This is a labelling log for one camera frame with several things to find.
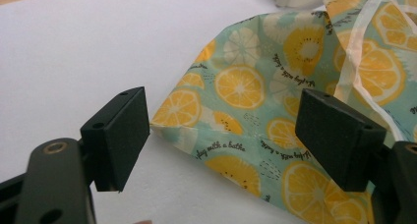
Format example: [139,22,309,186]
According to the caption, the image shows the lemon print fabric bag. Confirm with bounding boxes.
[149,0,417,224]

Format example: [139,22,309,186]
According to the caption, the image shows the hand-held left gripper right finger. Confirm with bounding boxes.
[294,87,387,193]

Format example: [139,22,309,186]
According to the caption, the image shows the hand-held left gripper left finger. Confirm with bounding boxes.
[80,85,151,194]

